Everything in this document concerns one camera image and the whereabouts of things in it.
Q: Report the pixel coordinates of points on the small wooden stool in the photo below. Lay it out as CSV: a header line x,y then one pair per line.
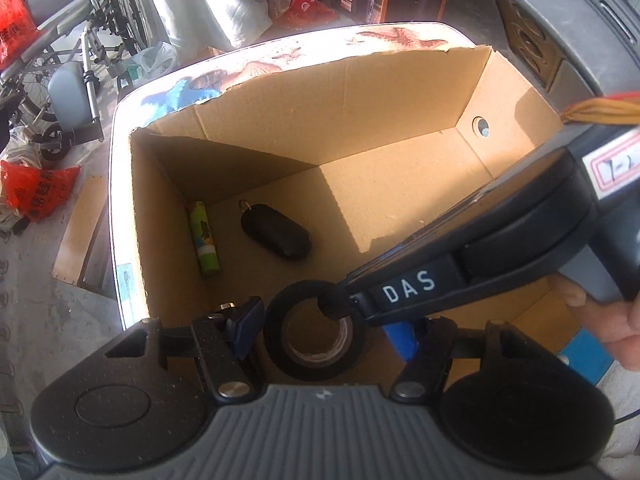
x,y
80,235

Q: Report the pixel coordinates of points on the person's right hand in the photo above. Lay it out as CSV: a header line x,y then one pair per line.
x,y
620,330

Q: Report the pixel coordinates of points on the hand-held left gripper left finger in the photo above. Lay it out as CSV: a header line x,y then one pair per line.
x,y
248,322

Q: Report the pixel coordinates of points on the small red bag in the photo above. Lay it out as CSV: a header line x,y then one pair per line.
x,y
305,12

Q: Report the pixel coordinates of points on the clear plastic bag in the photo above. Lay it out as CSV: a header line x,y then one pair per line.
x,y
150,62

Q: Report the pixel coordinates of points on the brown cardboard box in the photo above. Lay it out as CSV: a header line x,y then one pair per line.
x,y
375,125

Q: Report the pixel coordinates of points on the red plastic bag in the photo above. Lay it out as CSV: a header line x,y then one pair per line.
x,y
15,25
35,187

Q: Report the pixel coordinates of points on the folding wheelchair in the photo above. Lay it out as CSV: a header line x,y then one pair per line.
x,y
75,50

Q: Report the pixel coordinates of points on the black key case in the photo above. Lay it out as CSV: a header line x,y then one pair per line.
x,y
277,232

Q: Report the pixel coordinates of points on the brown wooden cabinet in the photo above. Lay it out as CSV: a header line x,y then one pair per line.
x,y
530,45

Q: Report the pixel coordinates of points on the green lip balm tube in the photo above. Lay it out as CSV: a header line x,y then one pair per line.
x,y
204,240

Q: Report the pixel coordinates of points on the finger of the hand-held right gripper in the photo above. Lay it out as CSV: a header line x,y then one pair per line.
x,y
400,255
400,292

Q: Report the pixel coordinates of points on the black tape roll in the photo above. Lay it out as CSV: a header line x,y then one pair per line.
x,y
280,320

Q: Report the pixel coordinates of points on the white plastic bag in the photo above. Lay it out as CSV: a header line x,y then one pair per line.
x,y
10,145

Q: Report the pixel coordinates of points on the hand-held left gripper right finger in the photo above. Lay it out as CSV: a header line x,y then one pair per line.
x,y
400,340

